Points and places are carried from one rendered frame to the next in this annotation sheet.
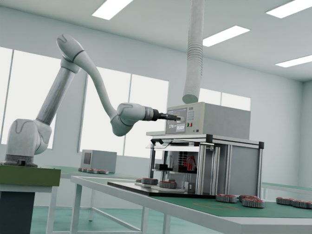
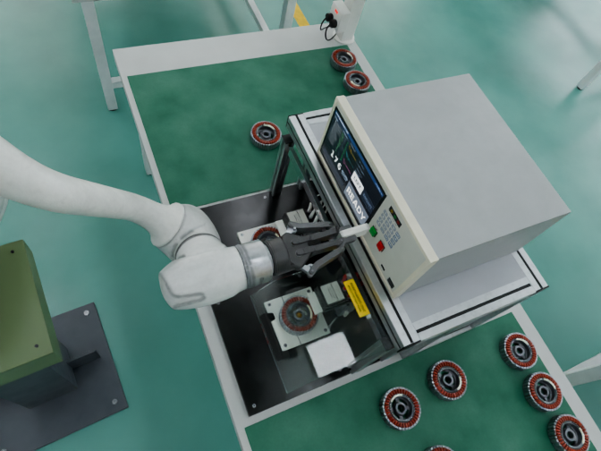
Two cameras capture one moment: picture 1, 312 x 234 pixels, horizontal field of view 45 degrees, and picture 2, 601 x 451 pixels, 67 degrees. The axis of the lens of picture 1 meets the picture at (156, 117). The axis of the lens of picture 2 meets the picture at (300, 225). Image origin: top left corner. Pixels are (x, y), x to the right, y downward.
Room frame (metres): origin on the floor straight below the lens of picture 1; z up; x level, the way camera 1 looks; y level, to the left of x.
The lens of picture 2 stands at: (1.87, 0.10, 2.05)
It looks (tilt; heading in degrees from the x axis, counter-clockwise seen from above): 59 degrees down; 345
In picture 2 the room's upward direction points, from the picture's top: 21 degrees clockwise
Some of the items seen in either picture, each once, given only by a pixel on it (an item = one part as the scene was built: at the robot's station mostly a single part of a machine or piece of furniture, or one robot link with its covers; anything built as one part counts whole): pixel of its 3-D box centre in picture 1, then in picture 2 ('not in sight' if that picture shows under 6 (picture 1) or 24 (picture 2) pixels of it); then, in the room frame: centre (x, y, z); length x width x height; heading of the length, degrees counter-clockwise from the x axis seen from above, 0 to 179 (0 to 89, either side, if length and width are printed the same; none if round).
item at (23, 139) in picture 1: (22, 137); not in sight; (2.19, 0.76, 1.00); 0.18 x 0.16 x 0.22; 179
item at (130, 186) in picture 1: (159, 189); (285, 282); (2.41, -0.07, 0.76); 0.64 x 0.47 x 0.02; 27
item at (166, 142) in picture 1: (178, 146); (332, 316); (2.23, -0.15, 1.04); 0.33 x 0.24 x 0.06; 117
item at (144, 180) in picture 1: (149, 181); (268, 243); (2.51, 0.00, 0.80); 0.11 x 0.11 x 0.04
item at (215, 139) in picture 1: (203, 142); (409, 201); (2.55, -0.34, 1.09); 0.68 x 0.44 x 0.05; 27
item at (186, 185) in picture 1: (188, 186); not in sight; (2.36, -0.24, 0.80); 0.08 x 0.05 x 0.06; 27
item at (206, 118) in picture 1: (206, 123); (433, 179); (2.54, -0.35, 1.22); 0.44 x 0.39 x 0.20; 27
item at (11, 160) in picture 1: (19, 161); not in sight; (2.16, 0.75, 0.86); 0.22 x 0.18 x 0.06; 29
